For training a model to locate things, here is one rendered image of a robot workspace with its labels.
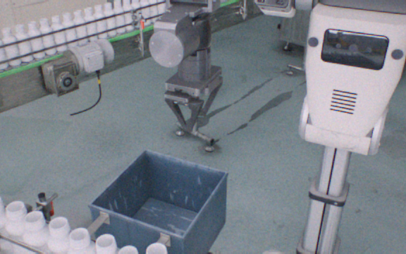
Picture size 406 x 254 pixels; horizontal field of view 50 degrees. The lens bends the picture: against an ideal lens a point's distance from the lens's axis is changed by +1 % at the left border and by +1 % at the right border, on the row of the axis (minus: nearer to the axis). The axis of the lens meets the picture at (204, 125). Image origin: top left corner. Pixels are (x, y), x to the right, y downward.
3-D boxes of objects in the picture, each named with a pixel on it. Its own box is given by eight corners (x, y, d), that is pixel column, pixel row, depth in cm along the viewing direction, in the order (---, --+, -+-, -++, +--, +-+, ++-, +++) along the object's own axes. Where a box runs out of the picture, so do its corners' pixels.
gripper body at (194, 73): (164, 92, 73) (162, 51, 70) (190, 70, 81) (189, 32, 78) (199, 99, 71) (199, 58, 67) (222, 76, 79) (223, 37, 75)
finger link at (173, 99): (165, 133, 78) (162, 86, 73) (182, 115, 83) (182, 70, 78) (199, 142, 75) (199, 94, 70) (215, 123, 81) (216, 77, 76)
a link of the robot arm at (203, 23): (216, 6, 71) (185, 2, 73) (199, 18, 65) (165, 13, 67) (216, 46, 74) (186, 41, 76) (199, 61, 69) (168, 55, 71)
